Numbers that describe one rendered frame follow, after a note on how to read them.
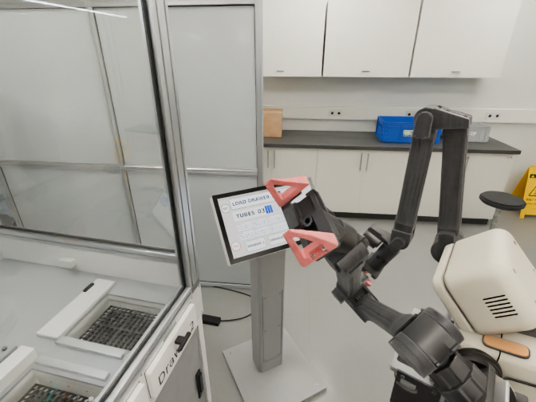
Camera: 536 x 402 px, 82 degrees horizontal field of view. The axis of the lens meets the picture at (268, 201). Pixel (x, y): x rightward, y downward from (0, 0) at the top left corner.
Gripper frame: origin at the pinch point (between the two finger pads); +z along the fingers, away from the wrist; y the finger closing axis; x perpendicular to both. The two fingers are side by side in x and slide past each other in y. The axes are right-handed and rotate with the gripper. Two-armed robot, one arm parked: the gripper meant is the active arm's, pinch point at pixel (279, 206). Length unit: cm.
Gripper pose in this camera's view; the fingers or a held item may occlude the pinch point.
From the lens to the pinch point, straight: 45.7
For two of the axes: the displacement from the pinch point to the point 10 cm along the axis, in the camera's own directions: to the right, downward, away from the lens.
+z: -6.5, -3.2, -6.9
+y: -2.7, -7.5, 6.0
